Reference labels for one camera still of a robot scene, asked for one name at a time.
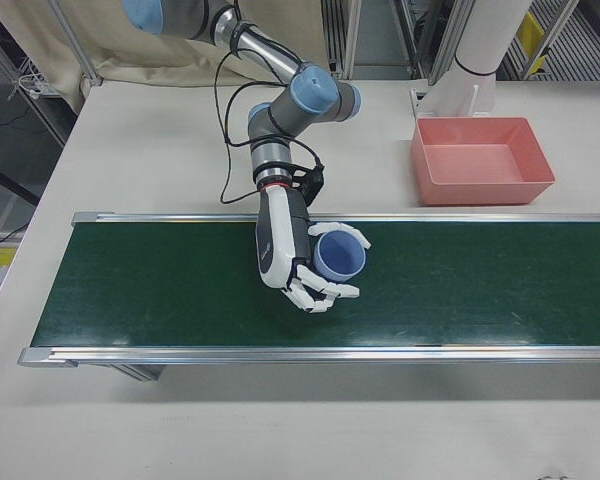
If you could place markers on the pink plastic box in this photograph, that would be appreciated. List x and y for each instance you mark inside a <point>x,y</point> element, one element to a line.
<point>480,192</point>

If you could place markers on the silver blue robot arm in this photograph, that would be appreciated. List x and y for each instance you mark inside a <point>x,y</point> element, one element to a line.
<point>310,92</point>

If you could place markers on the aluminium frame strut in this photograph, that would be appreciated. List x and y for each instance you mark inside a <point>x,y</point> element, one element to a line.
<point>80,52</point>

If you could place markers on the white cylindrical post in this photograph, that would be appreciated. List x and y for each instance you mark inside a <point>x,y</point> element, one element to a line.
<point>485,45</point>

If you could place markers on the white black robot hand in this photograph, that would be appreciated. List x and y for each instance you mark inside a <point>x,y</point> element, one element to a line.
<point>280,240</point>

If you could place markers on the white post base bracket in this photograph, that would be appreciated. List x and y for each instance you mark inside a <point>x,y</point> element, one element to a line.
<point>422,102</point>

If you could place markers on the beige curtain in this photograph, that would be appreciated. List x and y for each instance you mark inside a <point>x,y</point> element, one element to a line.
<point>140,55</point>

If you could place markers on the green conveyor belt aluminium frame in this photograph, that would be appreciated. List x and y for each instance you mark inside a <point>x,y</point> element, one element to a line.
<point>180,280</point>

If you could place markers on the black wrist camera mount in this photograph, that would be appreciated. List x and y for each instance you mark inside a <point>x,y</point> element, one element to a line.
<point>311,182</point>

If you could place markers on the yellow tag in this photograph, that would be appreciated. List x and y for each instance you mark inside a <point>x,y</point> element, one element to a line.
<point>531,37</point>

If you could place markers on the blue plastic cup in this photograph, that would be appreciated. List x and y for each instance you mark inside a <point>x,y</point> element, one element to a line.
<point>340,254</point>

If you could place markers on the aluminium shelf rack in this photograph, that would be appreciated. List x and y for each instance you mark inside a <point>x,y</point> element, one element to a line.
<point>380,35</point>

